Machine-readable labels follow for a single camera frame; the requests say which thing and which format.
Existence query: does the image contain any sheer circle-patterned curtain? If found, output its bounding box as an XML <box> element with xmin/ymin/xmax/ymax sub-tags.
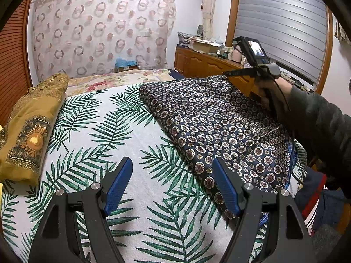
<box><xmin>31</xmin><ymin>0</ymin><xmax>178</xmax><ymax>82</ymax></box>

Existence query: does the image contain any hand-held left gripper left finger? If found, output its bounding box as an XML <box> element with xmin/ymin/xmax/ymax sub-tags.
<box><xmin>29</xmin><ymin>157</ymin><xmax>133</xmax><ymax>263</ymax></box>

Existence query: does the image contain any grey cloth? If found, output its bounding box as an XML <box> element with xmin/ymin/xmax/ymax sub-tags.
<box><xmin>312</xmin><ymin>223</ymin><xmax>344</xmax><ymax>256</ymax></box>

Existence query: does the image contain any navy red striped cloth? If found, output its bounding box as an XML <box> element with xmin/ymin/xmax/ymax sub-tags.
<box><xmin>294</xmin><ymin>167</ymin><xmax>351</xmax><ymax>236</ymax></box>

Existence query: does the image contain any cream lace curtain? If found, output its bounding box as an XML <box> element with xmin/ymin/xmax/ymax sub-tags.
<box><xmin>201</xmin><ymin>0</ymin><xmax>219</xmax><ymax>41</ymax></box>

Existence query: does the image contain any pink jug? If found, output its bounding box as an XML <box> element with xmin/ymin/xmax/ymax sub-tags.
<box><xmin>231</xmin><ymin>46</ymin><xmax>245</xmax><ymax>62</ymax></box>

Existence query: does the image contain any navy patterned satin-trimmed top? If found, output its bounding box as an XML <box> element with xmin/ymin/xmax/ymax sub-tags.
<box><xmin>139</xmin><ymin>75</ymin><xmax>299</xmax><ymax>225</ymax></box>

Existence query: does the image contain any cardboard box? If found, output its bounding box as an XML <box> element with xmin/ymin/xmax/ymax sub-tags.
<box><xmin>191</xmin><ymin>39</ymin><xmax>223</xmax><ymax>54</ymax></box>

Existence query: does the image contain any palm leaf print bed sheet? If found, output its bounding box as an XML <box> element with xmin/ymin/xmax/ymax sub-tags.
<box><xmin>0</xmin><ymin>84</ymin><xmax>308</xmax><ymax>263</ymax></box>

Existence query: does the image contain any gold sunflower pillow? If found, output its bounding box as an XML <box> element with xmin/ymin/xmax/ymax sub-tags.
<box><xmin>0</xmin><ymin>73</ymin><xmax>71</xmax><ymax>186</ymax></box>

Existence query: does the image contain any grey window shutter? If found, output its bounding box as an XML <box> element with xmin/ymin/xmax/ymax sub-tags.
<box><xmin>226</xmin><ymin>0</ymin><xmax>330</xmax><ymax>84</ymax></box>

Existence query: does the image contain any person's right hand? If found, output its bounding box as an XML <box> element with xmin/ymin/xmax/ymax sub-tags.
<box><xmin>258</xmin><ymin>78</ymin><xmax>292</xmax><ymax>117</ymax></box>

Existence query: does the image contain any wooden louvered door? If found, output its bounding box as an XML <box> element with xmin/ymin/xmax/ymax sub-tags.
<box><xmin>0</xmin><ymin>0</ymin><xmax>34</xmax><ymax>127</ymax></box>

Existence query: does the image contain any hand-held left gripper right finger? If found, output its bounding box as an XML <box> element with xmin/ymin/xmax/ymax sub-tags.
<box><xmin>212</xmin><ymin>157</ymin><xmax>312</xmax><ymax>263</ymax></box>

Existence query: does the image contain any blue box by wall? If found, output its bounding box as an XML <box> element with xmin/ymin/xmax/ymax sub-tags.
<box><xmin>114</xmin><ymin>57</ymin><xmax>139</xmax><ymax>73</ymax></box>

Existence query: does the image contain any wooden window frame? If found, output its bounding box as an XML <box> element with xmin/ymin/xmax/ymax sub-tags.
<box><xmin>225</xmin><ymin>0</ymin><xmax>334</xmax><ymax>94</ymax></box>

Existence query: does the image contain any patterned fabric bag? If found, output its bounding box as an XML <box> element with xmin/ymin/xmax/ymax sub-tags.
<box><xmin>177</xmin><ymin>31</ymin><xmax>204</xmax><ymax>48</ymax></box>

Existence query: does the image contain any person's right forearm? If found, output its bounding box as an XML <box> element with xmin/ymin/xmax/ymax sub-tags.
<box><xmin>282</xmin><ymin>84</ymin><xmax>351</xmax><ymax>198</ymax></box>

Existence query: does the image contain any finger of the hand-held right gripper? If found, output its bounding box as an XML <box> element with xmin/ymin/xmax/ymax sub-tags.
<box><xmin>223</xmin><ymin>68</ymin><xmax>260</xmax><ymax>78</ymax></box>

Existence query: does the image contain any wooden cabinet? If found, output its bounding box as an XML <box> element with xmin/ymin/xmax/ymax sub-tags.
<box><xmin>174</xmin><ymin>46</ymin><xmax>264</xmax><ymax>100</ymax></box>

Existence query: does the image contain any floral blanket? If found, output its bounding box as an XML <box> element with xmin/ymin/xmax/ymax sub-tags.
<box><xmin>66</xmin><ymin>69</ymin><xmax>176</xmax><ymax>97</ymax></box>

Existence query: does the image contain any navy blanket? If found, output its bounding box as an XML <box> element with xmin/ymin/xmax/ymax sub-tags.
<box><xmin>168</xmin><ymin>70</ymin><xmax>185</xmax><ymax>82</ymax></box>

